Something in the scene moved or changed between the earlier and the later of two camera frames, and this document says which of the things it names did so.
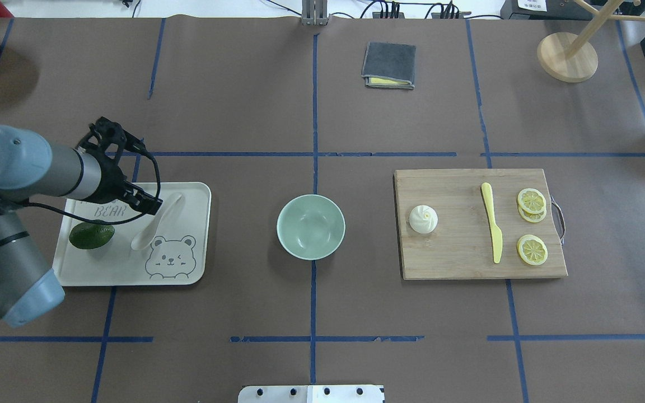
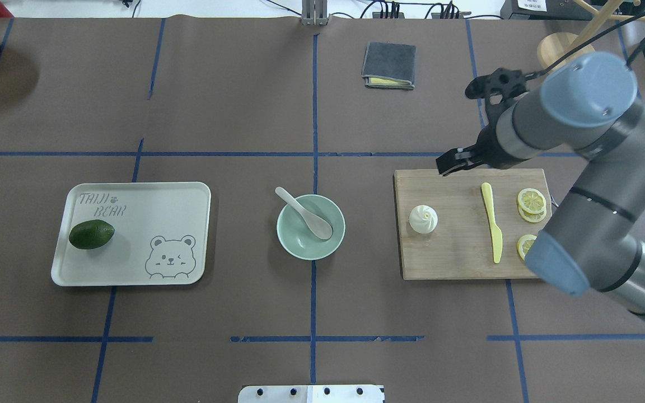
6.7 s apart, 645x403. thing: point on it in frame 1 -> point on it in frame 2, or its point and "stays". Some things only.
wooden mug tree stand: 570,57 stays
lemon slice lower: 531,217 stays
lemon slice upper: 532,201 stays
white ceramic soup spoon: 145,238 -> 317,226
